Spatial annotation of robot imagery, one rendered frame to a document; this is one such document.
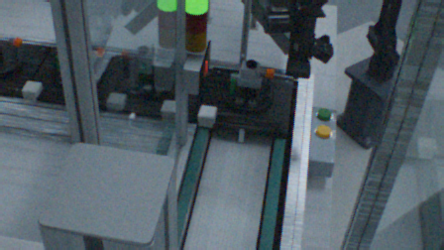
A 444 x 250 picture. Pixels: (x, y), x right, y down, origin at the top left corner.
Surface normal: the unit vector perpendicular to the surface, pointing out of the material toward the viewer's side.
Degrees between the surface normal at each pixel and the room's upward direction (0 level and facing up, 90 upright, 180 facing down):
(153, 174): 0
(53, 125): 90
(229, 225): 0
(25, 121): 90
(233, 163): 0
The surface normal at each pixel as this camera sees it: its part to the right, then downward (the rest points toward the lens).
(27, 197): 0.04, -0.73
